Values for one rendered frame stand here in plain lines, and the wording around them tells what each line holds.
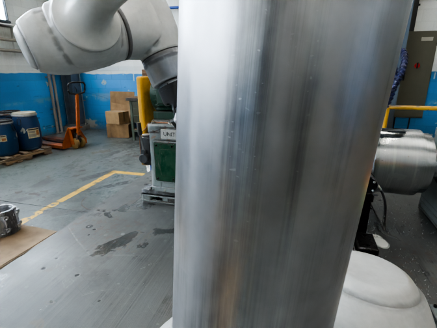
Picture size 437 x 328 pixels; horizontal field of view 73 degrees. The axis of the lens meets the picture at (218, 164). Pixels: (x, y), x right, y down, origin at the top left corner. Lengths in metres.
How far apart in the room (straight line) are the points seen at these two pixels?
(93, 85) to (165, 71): 7.29
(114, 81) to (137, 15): 6.96
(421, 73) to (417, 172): 5.45
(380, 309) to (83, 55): 0.52
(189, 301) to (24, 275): 0.94
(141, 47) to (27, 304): 0.70
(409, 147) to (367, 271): 0.88
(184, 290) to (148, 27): 0.52
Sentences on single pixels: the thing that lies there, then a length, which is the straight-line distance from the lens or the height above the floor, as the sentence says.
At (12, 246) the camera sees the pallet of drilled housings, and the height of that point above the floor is 0.15.
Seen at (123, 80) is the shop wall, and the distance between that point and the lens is 7.43.
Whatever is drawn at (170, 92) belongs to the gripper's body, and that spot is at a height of 1.33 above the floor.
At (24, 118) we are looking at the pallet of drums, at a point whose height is 0.65.
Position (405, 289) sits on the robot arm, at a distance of 0.37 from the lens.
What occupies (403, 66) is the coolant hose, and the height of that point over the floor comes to 1.39.
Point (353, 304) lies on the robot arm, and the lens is 0.34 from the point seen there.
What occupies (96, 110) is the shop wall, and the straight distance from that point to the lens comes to 7.94.
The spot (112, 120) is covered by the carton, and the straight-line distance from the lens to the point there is 6.81.
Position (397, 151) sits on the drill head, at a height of 1.10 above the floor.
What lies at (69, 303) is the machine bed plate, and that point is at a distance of 0.92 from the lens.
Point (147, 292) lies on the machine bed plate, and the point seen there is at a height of 0.80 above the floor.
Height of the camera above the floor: 1.37
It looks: 17 degrees down
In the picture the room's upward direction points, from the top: straight up
